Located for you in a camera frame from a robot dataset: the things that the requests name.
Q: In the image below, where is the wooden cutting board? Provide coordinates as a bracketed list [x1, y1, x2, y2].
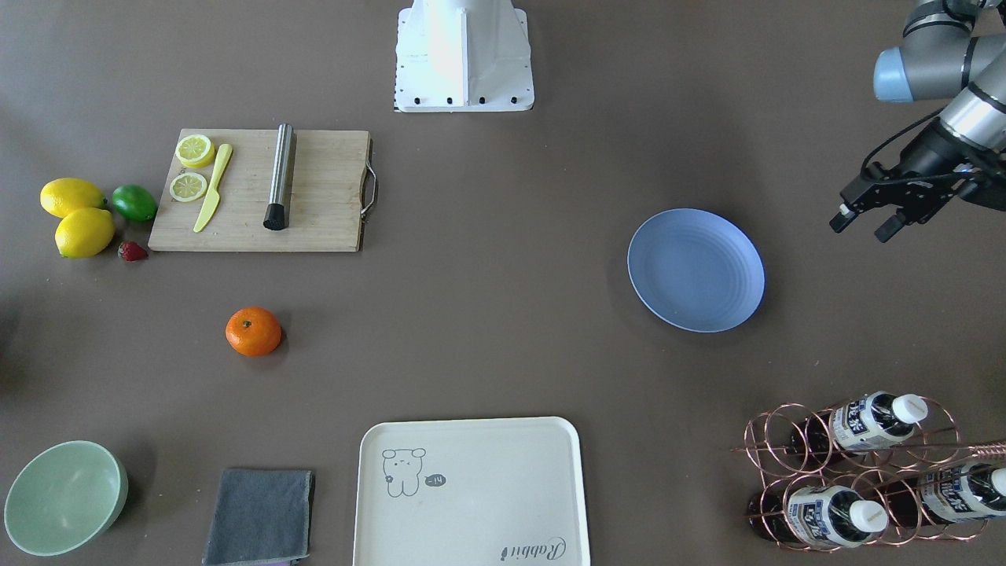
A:
[149, 128, 373, 253]

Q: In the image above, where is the grey folded cloth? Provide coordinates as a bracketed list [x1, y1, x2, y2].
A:
[202, 467, 315, 565]

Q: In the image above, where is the orange mandarin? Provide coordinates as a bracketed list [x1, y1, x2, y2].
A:
[224, 306, 283, 357]

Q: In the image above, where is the yellow plastic knife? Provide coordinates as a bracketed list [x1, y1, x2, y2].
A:
[192, 143, 233, 233]

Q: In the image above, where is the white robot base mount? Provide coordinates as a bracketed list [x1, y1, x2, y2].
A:
[393, 1, 535, 112]

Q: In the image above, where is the dark tea bottle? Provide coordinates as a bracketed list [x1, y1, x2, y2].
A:
[784, 391, 928, 465]
[747, 486, 890, 550]
[879, 462, 1005, 527]

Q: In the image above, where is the green bowl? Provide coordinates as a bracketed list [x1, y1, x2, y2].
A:
[3, 440, 129, 557]

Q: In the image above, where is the copper wire bottle rack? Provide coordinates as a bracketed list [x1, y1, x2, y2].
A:
[741, 402, 1005, 553]

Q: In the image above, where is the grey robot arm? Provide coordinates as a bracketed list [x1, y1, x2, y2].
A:
[830, 1, 1005, 241]

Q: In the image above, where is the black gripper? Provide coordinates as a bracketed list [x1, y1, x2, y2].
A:
[829, 122, 1005, 243]

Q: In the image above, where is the yellow lemon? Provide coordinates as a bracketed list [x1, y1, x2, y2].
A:
[39, 177, 107, 219]
[54, 208, 116, 259]

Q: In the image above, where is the steel knife sharpener rod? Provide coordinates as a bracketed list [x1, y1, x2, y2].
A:
[263, 123, 297, 230]

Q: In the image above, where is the blue plastic plate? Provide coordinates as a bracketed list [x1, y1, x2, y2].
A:
[626, 208, 766, 333]

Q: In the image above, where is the cream rabbit tray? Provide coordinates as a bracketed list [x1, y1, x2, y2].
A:
[353, 416, 592, 565]

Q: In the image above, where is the red strawberry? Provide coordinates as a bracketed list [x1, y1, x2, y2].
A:
[116, 241, 149, 263]

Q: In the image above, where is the thin lemon slice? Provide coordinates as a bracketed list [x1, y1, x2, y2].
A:
[168, 171, 208, 203]

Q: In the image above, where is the thick lemon slice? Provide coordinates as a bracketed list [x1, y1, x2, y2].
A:
[174, 134, 216, 169]

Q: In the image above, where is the green lime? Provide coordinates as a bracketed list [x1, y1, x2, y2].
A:
[111, 184, 158, 222]

